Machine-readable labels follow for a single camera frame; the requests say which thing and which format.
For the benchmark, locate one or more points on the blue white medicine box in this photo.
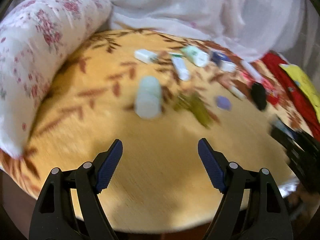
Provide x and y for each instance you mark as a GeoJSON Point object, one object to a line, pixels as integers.
{"type": "Point", "coordinates": [223, 62]}

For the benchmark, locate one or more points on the white paper tube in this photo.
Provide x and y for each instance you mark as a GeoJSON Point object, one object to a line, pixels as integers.
{"type": "Point", "coordinates": [252, 71]}

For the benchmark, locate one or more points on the olive green hair claw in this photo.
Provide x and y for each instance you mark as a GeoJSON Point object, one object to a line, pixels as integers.
{"type": "Point", "coordinates": [193, 103]}

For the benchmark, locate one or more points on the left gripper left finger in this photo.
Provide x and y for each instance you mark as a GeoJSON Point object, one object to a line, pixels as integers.
{"type": "Point", "coordinates": [68, 206]}

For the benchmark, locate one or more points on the purple square eraser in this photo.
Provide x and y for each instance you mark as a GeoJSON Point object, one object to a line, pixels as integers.
{"type": "Point", "coordinates": [223, 103]}

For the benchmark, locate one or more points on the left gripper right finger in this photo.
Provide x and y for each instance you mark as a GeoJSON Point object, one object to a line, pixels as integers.
{"type": "Point", "coordinates": [252, 206]}

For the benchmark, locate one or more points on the red blanket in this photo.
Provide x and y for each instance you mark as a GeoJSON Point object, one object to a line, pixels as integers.
{"type": "Point", "coordinates": [300, 101]}

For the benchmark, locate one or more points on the yellow floral plush blanket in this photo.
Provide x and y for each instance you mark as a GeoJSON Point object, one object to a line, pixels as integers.
{"type": "Point", "coordinates": [160, 183]}

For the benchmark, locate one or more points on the small white pill bottle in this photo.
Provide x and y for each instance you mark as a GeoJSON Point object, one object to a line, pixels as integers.
{"type": "Point", "coordinates": [148, 98]}

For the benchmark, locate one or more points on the black sock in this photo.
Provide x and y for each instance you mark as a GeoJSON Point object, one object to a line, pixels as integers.
{"type": "Point", "coordinates": [258, 95]}

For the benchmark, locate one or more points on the white green round bottle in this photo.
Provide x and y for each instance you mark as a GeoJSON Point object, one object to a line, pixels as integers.
{"type": "Point", "coordinates": [195, 55]}

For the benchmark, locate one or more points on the rolled pink floral quilt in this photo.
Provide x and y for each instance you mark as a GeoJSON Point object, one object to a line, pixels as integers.
{"type": "Point", "coordinates": [36, 38]}

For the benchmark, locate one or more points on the white green ointment tube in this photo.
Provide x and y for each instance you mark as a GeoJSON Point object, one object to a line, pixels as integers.
{"type": "Point", "coordinates": [180, 67]}

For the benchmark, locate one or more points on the pink white lip balm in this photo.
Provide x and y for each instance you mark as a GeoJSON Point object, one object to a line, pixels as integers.
{"type": "Point", "coordinates": [237, 93]}

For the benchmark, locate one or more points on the sheer white floral curtain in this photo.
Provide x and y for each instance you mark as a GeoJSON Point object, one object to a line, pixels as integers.
{"type": "Point", "coordinates": [250, 28]}

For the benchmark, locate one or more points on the yellow cartoon pillow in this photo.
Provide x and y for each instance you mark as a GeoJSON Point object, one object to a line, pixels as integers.
{"type": "Point", "coordinates": [303, 82]}

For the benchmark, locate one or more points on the white power adapter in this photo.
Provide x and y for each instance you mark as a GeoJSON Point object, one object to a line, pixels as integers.
{"type": "Point", "coordinates": [145, 56]}

